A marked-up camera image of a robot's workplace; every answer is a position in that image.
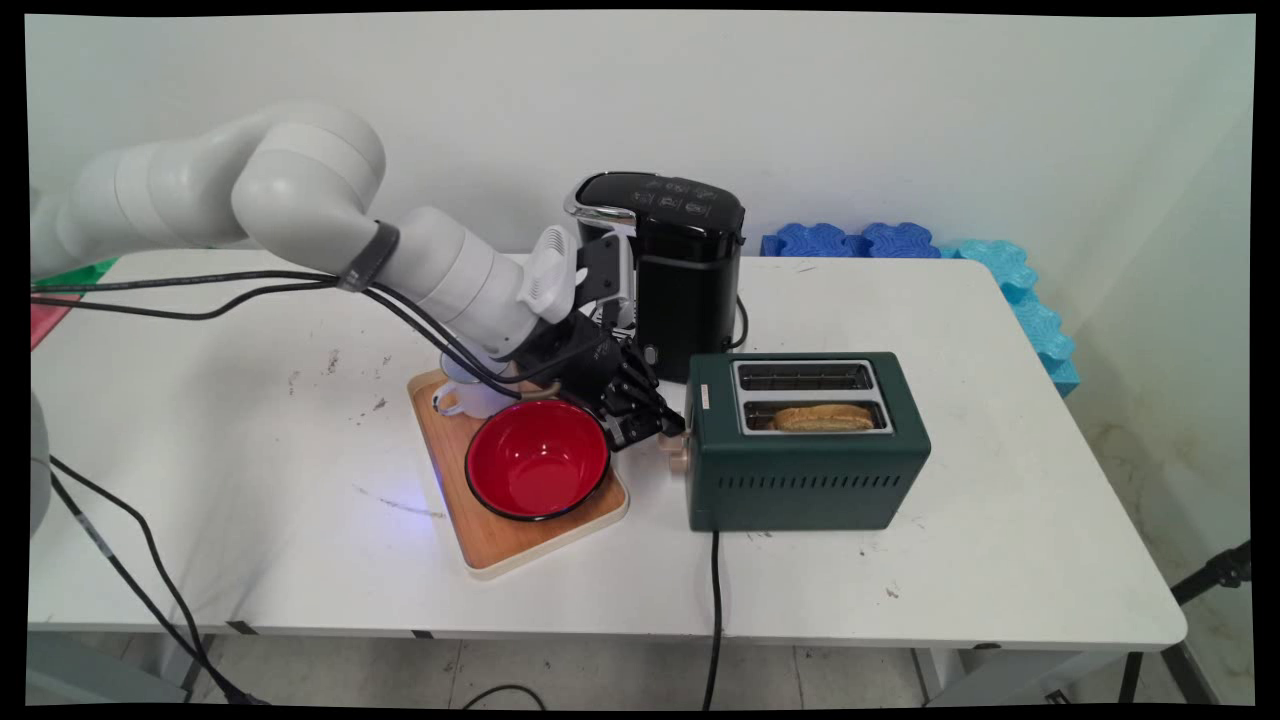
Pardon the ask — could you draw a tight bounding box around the toast bread slice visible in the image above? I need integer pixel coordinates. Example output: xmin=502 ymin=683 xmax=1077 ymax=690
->
xmin=772 ymin=403 xmax=877 ymax=433

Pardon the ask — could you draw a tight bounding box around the dark blue foam mat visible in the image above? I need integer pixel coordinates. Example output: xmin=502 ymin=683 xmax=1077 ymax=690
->
xmin=860 ymin=222 xmax=943 ymax=259
xmin=760 ymin=222 xmax=863 ymax=259

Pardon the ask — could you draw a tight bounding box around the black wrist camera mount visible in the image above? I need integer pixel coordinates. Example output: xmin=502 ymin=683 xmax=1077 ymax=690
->
xmin=572 ymin=232 xmax=637 ymax=331

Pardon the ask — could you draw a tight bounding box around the dark green two-slot toaster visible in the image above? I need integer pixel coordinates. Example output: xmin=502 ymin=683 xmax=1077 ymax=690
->
xmin=684 ymin=351 xmax=933 ymax=533

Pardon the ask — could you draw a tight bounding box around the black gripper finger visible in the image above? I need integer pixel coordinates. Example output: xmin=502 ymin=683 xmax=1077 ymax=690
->
xmin=600 ymin=385 xmax=688 ymax=451
xmin=615 ymin=345 xmax=671 ymax=411

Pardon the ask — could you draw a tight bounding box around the black cable loop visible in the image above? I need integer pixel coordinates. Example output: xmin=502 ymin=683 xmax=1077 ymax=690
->
xmin=460 ymin=684 xmax=547 ymax=711

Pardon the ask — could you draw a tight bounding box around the grey rounded object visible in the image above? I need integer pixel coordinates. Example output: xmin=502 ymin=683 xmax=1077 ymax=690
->
xmin=30 ymin=390 xmax=53 ymax=541

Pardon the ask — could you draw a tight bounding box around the black cable strap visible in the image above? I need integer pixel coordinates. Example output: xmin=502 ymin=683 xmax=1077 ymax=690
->
xmin=337 ymin=220 xmax=402 ymax=294

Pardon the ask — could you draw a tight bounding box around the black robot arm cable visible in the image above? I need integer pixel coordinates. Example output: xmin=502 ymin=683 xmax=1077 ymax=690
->
xmin=30 ymin=269 xmax=526 ymax=401
xmin=30 ymin=282 xmax=601 ymax=391

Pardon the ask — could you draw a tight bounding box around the white mug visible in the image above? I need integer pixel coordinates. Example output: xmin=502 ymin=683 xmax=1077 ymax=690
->
xmin=432 ymin=350 xmax=523 ymax=420

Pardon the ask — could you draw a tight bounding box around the light blue foam mat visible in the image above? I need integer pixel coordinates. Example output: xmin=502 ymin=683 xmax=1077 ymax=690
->
xmin=938 ymin=238 xmax=1082 ymax=398

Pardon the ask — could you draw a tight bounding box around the red sheet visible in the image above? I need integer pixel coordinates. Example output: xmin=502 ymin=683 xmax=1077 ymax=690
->
xmin=30 ymin=294 xmax=79 ymax=352

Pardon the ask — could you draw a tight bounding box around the green sheet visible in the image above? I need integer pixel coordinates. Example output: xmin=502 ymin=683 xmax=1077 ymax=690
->
xmin=33 ymin=258 xmax=119 ymax=292

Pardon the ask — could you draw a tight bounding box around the black floor cable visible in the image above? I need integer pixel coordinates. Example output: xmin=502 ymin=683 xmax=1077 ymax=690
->
xmin=48 ymin=455 xmax=266 ymax=706
xmin=48 ymin=475 xmax=251 ymax=706

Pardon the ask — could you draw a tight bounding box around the black coffee machine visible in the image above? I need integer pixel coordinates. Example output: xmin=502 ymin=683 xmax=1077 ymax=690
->
xmin=563 ymin=171 xmax=747 ymax=385

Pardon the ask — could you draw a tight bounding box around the wooden serving tray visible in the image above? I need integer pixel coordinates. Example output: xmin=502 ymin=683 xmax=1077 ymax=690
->
xmin=406 ymin=368 xmax=631 ymax=581

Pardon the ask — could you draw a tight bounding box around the black toaster power cable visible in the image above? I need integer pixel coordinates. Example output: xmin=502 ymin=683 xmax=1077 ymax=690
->
xmin=700 ymin=530 xmax=725 ymax=711

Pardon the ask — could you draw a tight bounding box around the black tripod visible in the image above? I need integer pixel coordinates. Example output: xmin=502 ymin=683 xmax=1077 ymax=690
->
xmin=1118 ymin=540 xmax=1253 ymax=706

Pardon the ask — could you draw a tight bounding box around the red bowl with black rim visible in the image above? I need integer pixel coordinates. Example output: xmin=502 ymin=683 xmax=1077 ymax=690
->
xmin=464 ymin=398 xmax=612 ymax=523

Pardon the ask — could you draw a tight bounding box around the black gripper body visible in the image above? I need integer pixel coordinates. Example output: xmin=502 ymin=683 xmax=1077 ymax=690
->
xmin=515 ymin=312 xmax=637 ymax=401

